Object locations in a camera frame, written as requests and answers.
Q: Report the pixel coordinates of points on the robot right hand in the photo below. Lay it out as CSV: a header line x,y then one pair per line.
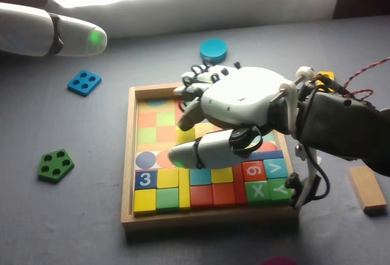
x,y
240,97

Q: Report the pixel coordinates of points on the blue round disc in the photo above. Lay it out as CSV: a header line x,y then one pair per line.
x,y
213,48

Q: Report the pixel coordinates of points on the blue square four-hole block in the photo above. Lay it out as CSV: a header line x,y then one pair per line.
x,y
84,83

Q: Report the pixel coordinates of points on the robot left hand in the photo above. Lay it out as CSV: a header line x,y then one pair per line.
x,y
27,30

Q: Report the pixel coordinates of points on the yellow block with holes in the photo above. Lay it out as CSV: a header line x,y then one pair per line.
x,y
327,74

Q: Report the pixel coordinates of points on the green pentagon five-hole block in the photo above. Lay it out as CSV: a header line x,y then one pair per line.
x,y
55,166

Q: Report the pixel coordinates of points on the white backdrop sheet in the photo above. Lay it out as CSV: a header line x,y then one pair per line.
x,y
213,0

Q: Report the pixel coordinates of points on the magenta object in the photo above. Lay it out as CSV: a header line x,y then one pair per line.
x,y
279,261

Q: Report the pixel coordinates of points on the natural wood plank block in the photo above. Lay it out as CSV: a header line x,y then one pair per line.
x,y
367,189

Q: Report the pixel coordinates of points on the grey table cloth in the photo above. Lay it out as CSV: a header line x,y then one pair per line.
x,y
76,231

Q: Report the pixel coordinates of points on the wooden puzzle tray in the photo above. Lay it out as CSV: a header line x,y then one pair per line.
x,y
213,219

